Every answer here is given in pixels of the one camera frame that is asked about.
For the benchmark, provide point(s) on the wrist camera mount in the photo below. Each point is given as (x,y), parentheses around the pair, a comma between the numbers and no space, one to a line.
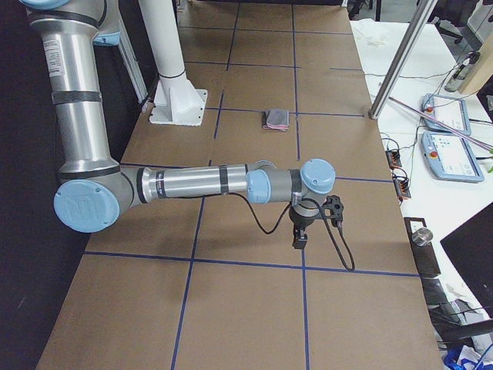
(335,207)

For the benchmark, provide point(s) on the lower teach pendant tablet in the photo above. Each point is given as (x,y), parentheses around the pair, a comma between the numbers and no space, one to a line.
(450,158)

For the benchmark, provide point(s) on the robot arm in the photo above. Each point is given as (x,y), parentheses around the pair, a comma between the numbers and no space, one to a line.
(95,190)

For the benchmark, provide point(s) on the upper teach pendant tablet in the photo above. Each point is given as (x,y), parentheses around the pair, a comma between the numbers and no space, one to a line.
(448,110)

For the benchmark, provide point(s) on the black monitor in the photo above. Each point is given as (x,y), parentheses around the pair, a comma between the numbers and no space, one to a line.
(469,248)

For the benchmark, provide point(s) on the white camera mast pole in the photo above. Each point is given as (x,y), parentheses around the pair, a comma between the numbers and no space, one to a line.
(176,101)

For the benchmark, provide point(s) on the silver metal cup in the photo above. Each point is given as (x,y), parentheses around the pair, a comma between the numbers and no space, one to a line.
(422,237)

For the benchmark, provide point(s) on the orange terminal block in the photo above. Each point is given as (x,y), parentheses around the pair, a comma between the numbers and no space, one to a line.
(393,158)
(401,185)

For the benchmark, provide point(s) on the aluminium frame post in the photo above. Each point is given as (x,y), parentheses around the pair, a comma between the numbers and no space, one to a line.
(410,38)

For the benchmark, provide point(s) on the lower orange terminal block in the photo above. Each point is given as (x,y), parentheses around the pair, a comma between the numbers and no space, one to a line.
(401,185)

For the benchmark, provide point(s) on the black flat tray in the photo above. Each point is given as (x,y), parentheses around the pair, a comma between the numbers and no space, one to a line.
(424,257)

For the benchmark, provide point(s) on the pink microfiber towel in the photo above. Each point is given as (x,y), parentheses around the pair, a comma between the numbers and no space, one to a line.
(276,119)

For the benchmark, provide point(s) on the teach pendant tablet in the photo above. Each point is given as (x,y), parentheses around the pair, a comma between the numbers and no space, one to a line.
(448,110)
(450,158)

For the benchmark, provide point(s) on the upper orange terminal block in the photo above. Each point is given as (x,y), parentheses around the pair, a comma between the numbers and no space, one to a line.
(393,158)

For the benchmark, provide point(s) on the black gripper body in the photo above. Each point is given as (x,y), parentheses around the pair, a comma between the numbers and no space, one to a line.
(300,223)

